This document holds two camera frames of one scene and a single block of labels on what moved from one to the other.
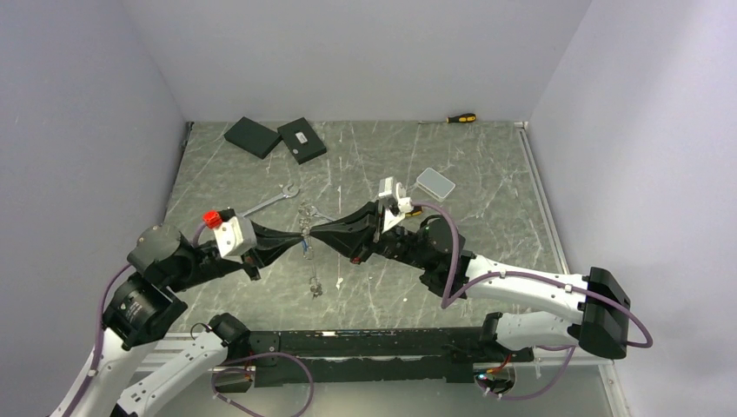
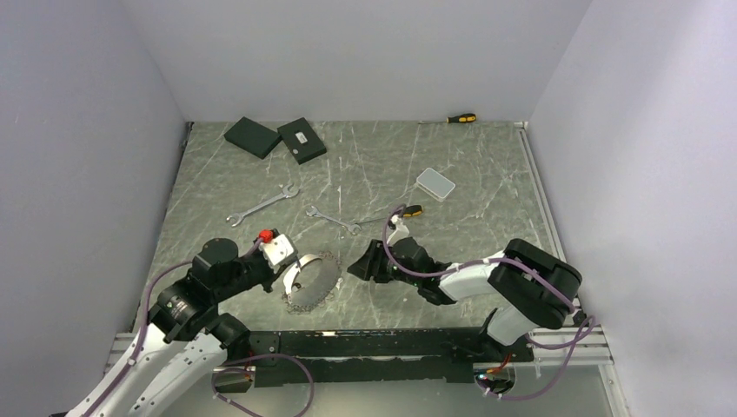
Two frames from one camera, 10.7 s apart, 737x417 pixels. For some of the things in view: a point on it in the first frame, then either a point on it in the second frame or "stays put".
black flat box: (253, 137) stays put
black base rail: (448, 354) stays put
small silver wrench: (315, 214) stays put
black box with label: (302, 141) stays put
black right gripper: (359, 247) -> (370, 263)
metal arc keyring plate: (306, 210) -> (310, 281)
